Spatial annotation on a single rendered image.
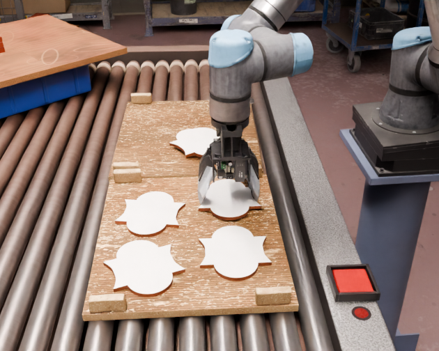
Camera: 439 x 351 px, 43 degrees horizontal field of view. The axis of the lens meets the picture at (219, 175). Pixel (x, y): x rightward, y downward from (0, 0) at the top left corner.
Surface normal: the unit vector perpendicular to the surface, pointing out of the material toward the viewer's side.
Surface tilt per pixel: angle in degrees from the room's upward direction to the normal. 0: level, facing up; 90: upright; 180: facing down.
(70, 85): 90
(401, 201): 90
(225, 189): 2
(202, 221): 0
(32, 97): 90
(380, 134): 5
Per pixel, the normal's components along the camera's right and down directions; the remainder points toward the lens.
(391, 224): -0.29, 0.51
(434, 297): 0.00, -0.85
